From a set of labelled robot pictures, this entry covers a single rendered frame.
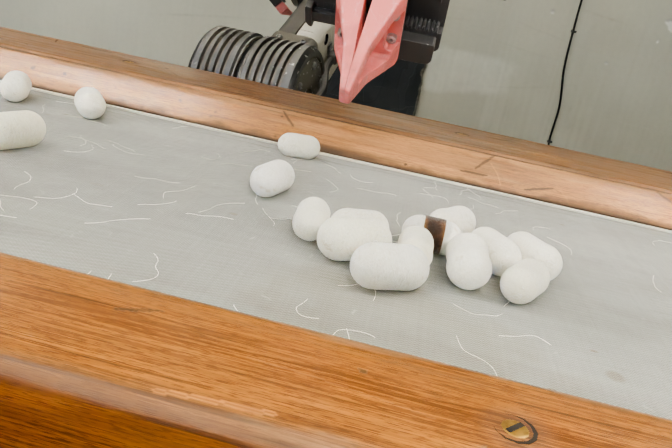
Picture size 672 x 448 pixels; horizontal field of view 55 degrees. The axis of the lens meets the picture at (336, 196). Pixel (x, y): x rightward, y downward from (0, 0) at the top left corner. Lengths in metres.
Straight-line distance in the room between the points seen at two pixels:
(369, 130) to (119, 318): 0.35
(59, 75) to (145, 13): 1.98
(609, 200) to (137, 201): 0.34
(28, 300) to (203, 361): 0.06
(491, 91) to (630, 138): 0.53
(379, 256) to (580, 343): 0.09
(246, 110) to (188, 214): 0.20
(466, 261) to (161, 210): 0.16
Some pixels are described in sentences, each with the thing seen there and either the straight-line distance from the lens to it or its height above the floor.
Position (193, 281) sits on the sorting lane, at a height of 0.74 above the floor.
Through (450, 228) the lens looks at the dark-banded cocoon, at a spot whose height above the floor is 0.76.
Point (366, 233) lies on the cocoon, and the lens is 0.31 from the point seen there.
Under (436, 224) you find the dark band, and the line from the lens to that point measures 0.34.
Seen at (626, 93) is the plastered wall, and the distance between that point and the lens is 2.51.
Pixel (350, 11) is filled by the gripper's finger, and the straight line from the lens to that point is 0.43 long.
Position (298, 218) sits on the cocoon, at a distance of 0.32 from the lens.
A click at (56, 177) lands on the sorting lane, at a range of 0.38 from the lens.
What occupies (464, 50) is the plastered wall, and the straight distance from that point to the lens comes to 2.38.
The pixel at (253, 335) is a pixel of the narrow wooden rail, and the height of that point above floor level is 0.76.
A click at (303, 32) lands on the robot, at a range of 0.78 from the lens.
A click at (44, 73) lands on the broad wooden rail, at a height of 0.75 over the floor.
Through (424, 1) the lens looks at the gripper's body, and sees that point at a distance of 0.47.
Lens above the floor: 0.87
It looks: 18 degrees down
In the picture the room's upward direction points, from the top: 11 degrees clockwise
